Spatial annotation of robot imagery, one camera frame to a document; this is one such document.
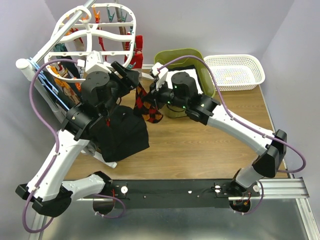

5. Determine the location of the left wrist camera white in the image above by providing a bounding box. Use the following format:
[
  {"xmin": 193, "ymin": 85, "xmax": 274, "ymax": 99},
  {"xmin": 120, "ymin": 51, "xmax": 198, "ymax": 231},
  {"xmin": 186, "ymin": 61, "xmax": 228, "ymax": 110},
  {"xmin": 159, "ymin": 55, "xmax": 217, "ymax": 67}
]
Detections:
[{"xmin": 76, "ymin": 50, "xmax": 114, "ymax": 74}]

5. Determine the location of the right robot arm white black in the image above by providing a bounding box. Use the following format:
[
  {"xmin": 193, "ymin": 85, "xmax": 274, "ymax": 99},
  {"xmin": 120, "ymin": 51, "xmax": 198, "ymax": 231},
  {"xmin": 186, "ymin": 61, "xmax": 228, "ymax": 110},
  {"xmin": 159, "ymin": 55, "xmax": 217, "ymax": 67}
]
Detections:
[{"xmin": 147, "ymin": 72, "xmax": 287, "ymax": 196}]

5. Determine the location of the white drying rack stand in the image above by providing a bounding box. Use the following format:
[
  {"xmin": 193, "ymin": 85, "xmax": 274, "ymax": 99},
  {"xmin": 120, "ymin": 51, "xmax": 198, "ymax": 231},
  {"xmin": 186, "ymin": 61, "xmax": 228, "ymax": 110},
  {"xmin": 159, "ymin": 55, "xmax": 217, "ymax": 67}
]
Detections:
[{"xmin": 15, "ymin": 0, "xmax": 118, "ymax": 169}]

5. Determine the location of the white round sock hanger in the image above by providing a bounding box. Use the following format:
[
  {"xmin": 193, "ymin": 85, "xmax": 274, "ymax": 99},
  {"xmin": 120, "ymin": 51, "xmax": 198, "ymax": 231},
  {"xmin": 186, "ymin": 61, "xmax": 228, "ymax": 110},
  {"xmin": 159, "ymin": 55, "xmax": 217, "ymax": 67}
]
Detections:
[{"xmin": 44, "ymin": 3, "xmax": 137, "ymax": 71}]

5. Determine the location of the white folded cloth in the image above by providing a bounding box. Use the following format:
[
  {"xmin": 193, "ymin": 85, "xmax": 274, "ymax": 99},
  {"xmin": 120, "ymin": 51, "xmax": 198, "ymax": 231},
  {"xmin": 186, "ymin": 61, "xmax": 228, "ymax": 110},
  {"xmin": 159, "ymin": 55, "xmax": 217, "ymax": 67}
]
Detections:
[{"xmin": 166, "ymin": 68, "xmax": 204, "ymax": 94}]

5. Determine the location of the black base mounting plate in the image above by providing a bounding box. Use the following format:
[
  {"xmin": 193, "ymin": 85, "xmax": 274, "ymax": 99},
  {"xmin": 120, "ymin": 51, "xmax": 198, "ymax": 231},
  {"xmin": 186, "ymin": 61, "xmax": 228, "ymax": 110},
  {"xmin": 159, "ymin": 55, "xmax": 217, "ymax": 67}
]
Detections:
[{"xmin": 109, "ymin": 178, "xmax": 260, "ymax": 209}]

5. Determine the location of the black garment pile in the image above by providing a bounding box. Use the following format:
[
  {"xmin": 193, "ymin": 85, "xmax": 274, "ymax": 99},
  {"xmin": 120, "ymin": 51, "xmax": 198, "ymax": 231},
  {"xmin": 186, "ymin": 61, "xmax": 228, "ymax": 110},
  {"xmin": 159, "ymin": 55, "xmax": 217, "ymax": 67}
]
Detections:
[{"xmin": 95, "ymin": 105, "xmax": 150, "ymax": 163}]

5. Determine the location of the white perforated basket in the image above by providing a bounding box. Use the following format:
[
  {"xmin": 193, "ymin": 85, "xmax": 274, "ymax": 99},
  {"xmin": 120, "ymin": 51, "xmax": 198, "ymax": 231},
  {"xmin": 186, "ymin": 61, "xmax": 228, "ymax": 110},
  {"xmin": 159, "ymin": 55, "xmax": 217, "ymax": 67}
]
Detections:
[{"xmin": 204, "ymin": 54, "xmax": 266, "ymax": 92}]

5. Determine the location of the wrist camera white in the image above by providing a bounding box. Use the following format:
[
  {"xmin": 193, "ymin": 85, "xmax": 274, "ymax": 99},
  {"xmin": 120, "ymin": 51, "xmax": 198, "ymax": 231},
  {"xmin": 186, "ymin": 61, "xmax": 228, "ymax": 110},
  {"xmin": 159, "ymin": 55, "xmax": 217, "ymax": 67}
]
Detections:
[
  {"xmin": 76, "ymin": 50, "xmax": 114, "ymax": 74},
  {"xmin": 150, "ymin": 62, "xmax": 169, "ymax": 91}
]

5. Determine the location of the green plastic bin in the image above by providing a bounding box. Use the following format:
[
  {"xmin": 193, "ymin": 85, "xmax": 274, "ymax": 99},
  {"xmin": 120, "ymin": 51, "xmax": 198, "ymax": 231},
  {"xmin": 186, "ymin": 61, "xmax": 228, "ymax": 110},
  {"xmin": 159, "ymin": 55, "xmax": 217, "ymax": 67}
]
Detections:
[{"xmin": 154, "ymin": 48, "xmax": 216, "ymax": 119}]

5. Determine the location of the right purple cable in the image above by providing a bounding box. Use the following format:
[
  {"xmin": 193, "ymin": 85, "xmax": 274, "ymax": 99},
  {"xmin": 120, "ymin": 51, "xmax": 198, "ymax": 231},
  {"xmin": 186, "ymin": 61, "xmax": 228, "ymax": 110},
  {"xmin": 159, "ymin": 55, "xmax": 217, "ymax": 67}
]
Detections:
[{"xmin": 159, "ymin": 55, "xmax": 307, "ymax": 174}]

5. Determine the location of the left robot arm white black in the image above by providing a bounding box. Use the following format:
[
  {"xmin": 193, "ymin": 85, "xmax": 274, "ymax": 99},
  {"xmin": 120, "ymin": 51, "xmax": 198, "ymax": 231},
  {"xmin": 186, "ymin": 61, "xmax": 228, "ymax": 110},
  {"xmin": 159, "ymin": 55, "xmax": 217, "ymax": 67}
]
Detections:
[{"xmin": 16, "ymin": 58, "xmax": 89, "ymax": 233}]

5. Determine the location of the argyle sock red yellow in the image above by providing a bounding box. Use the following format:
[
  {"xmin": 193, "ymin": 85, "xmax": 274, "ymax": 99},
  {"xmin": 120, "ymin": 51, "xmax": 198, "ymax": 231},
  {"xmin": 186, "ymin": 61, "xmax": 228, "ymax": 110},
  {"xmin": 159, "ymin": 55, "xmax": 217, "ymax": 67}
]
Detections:
[
  {"xmin": 106, "ymin": 118, "xmax": 111, "ymax": 127},
  {"xmin": 133, "ymin": 83, "xmax": 164, "ymax": 124}
]

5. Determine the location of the purple cable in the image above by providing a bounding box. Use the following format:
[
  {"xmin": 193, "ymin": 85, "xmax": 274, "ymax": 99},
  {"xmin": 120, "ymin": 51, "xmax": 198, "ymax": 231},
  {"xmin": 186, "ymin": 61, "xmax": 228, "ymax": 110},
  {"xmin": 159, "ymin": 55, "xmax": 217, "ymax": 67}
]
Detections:
[
  {"xmin": 159, "ymin": 55, "xmax": 307, "ymax": 174},
  {"xmin": 22, "ymin": 59, "xmax": 86, "ymax": 233}
]

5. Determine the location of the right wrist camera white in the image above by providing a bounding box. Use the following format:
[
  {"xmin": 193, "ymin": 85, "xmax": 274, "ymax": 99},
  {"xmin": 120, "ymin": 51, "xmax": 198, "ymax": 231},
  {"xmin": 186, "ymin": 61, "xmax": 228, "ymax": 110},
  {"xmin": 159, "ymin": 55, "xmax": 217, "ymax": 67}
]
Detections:
[{"xmin": 150, "ymin": 62, "xmax": 169, "ymax": 91}]

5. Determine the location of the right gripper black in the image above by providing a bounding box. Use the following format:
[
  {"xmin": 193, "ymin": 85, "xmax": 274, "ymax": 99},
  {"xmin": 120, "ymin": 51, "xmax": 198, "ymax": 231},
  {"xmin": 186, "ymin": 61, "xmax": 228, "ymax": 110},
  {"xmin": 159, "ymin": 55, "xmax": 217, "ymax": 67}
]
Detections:
[{"xmin": 142, "ymin": 77, "xmax": 188, "ymax": 111}]

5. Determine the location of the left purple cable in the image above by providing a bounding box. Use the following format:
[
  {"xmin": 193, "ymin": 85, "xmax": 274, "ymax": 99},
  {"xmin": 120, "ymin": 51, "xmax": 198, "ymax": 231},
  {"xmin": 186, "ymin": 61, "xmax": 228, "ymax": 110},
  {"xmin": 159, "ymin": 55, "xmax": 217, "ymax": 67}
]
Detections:
[{"xmin": 22, "ymin": 59, "xmax": 86, "ymax": 233}]

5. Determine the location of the aluminium frame rail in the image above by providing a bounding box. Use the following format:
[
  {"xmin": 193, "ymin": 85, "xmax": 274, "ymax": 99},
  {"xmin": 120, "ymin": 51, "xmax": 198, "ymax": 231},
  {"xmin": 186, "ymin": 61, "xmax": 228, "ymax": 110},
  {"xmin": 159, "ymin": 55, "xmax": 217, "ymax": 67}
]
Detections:
[{"xmin": 29, "ymin": 178, "xmax": 320, "ymax": 240}]

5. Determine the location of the red sock with grey toe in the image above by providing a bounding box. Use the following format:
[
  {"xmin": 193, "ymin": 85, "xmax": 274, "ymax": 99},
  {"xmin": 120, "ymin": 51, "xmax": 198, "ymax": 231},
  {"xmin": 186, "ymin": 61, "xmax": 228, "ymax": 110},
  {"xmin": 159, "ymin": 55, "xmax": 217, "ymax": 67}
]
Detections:
[{"xmin": 127, "ymin": 35, "xmax": 144, "ymax": 70}]

